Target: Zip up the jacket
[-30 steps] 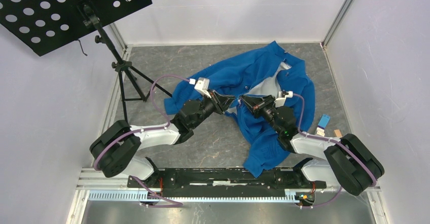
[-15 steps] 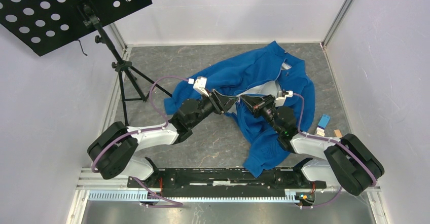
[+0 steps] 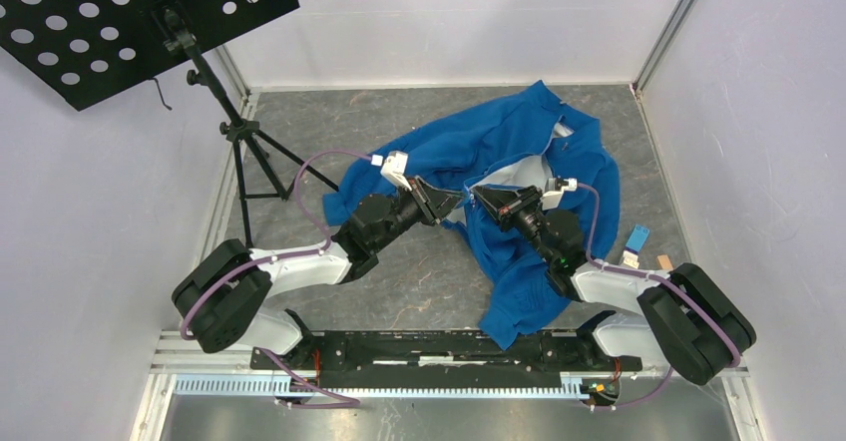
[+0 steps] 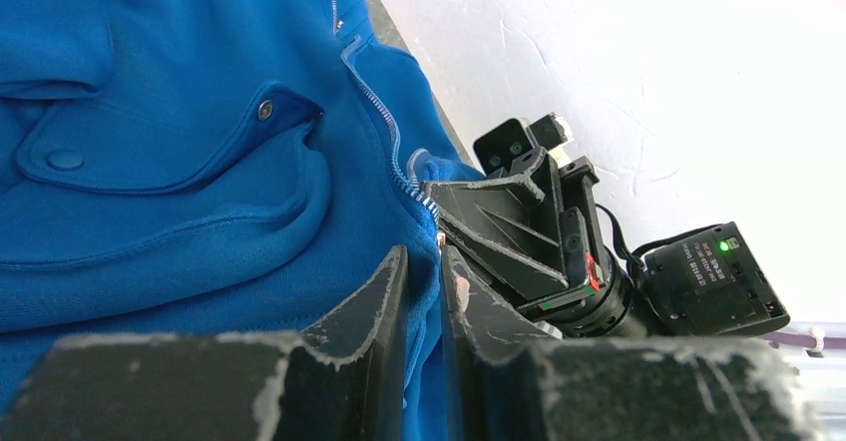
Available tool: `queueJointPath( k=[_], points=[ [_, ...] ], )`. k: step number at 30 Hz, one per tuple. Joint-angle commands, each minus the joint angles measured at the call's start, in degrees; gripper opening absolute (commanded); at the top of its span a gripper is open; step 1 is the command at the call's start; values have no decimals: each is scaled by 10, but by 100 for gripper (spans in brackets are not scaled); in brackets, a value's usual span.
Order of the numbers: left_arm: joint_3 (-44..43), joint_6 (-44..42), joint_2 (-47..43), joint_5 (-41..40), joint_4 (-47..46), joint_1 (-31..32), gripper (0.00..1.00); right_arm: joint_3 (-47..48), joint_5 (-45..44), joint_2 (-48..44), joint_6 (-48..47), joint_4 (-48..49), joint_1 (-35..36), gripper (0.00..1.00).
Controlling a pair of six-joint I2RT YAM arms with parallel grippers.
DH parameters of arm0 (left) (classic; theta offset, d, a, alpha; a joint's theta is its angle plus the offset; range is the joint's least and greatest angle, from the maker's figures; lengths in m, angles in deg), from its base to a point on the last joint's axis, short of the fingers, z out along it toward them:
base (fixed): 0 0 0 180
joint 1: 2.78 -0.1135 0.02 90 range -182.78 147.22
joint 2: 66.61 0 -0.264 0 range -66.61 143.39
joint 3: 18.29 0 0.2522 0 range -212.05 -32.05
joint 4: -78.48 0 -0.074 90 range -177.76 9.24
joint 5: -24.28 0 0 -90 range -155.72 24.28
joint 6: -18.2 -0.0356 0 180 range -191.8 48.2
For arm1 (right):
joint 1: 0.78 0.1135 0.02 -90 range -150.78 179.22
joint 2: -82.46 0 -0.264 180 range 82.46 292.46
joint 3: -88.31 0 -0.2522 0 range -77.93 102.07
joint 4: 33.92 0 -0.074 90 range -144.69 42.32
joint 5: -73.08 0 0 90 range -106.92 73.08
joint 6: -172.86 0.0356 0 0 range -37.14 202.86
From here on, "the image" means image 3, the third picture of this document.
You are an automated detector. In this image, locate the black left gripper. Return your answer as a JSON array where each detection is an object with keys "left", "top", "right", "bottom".
[{"left": 371, "top": 176, "right": 466, "bottom": 252}]

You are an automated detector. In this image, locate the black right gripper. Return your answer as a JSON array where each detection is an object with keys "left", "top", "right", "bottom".
[{"left": 473, "top": 185, "right": 555, "bottom": 265}]

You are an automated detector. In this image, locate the blue zip-up jacket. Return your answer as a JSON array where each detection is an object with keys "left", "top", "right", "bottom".
[{"left": 321, "top": 79, "right": 623, "bottom": 351}]

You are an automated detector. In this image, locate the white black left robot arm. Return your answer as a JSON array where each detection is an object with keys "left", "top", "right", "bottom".
[{"left": 172, "top": 176, "right": 464, "bottom": 369}]

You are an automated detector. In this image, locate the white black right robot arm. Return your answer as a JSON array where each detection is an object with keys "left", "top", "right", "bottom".
[{"left": 472, "top": 178, "right": 757, "bottom": 385}]

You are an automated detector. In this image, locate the small white block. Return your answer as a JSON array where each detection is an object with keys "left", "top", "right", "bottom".
[{"left": 621, "top": 249, "right": 639, "bottom": 269}]

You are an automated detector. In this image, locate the small blue block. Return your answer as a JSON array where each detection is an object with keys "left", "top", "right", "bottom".
[{"left": 625, "top": 224, "right": 650, "bottom": 254}]

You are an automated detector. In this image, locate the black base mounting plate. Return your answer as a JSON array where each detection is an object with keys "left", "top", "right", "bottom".
[{"left": 280, "top": 329, "right": 642, "bottom": 388}]

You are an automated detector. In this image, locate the long wooden block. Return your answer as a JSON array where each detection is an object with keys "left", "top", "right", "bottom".
[{"left": 656, "top": 254, "right": 673, "bottom": 271}]

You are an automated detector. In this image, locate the black perforated music stand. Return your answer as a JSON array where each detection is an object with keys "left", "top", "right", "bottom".
[{"left": 0, "top": 0, "right": 339, "bottom": 247}]

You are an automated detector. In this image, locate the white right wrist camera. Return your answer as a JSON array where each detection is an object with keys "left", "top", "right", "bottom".
[{"left": 541, "top": 177, "right": 579, "bottom": 211}]

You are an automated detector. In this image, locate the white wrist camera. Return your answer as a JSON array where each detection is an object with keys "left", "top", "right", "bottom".
[
  {"left": 541, "top": 177, "right": 579, "bottom": 211},
  {"left": 380, "top": 151, "right": 411, "bottom": 192}
]

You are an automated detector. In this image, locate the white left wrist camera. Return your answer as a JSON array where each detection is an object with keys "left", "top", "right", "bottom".
[{"left": 380, "top": 151, "right": 411, "bottom": 192}]

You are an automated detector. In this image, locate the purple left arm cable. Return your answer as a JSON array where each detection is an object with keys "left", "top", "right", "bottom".
[{"left": 180, "top": 150, "right": 385, "bottom": 411}]

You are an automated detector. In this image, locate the aluminium frame rail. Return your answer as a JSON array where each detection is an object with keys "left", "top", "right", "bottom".
[{"left": 148, "top": 331, "right": 751, "bottom": 400}]

